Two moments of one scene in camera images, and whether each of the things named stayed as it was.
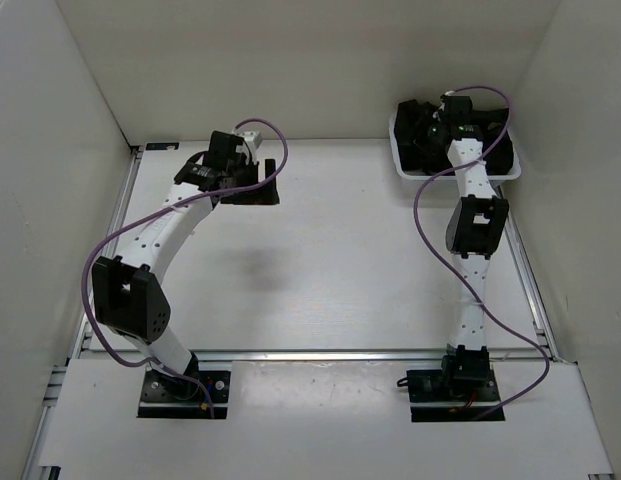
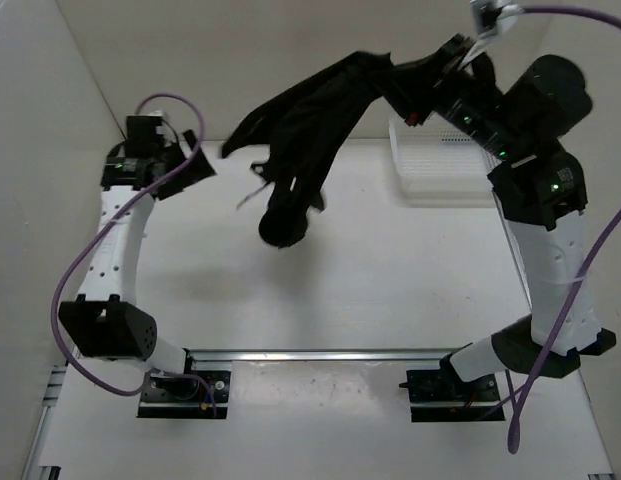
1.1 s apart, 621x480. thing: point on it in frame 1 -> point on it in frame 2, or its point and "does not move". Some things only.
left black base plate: x=166 y=396 does not move
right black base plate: x=435 y=397 does not move
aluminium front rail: x=255 y=356 does not move
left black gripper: x=262 y=196 -> x=196 y=172
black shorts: x=417 y=157 -> x=301 y=140
